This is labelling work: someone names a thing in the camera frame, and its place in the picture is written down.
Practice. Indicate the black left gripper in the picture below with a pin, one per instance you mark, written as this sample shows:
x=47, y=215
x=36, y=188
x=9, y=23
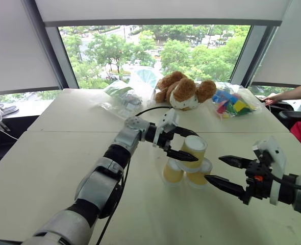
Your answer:
x=165, y=141

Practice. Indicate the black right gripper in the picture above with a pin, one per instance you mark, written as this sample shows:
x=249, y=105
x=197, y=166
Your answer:
x=257, y=183

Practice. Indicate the yellow paper cup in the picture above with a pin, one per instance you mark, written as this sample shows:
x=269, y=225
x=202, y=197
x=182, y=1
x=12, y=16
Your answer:
x=197, y=180
x=195, y=146
x=172, y=176

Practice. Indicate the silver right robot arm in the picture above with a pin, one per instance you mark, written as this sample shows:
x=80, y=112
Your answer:
x=289, y=191

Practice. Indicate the bystander bare forearm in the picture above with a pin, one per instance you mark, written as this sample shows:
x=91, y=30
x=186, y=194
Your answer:
x=296, y=92

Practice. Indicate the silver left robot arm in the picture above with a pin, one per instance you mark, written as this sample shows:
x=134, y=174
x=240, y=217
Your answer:
x=99, y=183

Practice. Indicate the bystander bare hand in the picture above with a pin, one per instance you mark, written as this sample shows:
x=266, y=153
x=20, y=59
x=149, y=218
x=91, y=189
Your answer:
x=273, y=98

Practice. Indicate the brown plush teddy bear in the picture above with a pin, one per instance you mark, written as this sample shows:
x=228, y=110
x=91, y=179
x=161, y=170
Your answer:
x=183, y=89

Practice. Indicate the plastic bag of colourful blocks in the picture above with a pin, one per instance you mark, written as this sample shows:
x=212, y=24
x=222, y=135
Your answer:
x=233, y=103

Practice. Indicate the clear plastic bag green contents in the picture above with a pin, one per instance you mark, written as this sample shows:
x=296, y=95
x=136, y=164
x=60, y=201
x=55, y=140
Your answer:
x=122, y=98

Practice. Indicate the black office chair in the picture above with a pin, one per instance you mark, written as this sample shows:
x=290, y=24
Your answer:
x=290, y=114

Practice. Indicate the white roller blind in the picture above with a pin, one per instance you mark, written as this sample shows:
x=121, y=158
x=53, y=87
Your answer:
x=15, y=46
x=288, y=51
x=160, y=11

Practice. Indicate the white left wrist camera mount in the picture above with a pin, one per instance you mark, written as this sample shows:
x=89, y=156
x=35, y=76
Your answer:
x=169, y=120

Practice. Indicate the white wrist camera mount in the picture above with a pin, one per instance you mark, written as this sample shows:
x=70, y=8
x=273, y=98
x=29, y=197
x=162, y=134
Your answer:
x=169, y=120
x=276, y=155

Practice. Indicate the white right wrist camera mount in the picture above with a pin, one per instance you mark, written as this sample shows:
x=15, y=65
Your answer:
x=276, y=155

